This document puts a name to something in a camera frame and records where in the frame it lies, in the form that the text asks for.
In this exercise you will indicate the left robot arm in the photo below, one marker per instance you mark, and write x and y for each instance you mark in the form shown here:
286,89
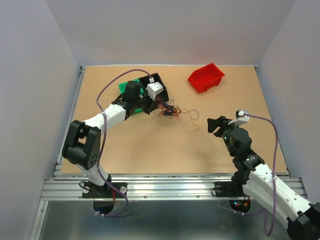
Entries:
85,140

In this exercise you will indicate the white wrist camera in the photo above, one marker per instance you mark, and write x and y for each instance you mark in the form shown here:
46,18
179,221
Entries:
153,89
241,117

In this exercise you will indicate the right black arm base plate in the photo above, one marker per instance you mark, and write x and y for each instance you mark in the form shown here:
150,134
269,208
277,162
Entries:
228,189

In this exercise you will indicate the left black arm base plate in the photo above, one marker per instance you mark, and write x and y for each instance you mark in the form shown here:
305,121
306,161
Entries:
92,191

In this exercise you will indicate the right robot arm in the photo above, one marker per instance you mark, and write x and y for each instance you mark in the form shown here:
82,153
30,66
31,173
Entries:
255,179

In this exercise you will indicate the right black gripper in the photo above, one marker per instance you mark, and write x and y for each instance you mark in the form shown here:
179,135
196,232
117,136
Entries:
220,121

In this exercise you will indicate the red plastic bin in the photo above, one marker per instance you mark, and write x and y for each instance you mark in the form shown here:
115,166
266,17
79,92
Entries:
206,77

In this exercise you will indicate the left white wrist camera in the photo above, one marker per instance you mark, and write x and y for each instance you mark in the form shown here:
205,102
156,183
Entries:
153,89

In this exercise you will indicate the black plastic bin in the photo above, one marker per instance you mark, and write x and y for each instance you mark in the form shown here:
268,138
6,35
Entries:
155,77

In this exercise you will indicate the aluminium rail frame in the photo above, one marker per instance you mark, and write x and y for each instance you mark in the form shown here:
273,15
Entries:
165,169

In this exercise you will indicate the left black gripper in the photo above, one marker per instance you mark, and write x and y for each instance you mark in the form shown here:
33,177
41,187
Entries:
152,104

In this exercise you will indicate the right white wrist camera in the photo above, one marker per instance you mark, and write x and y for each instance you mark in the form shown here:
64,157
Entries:
241,117

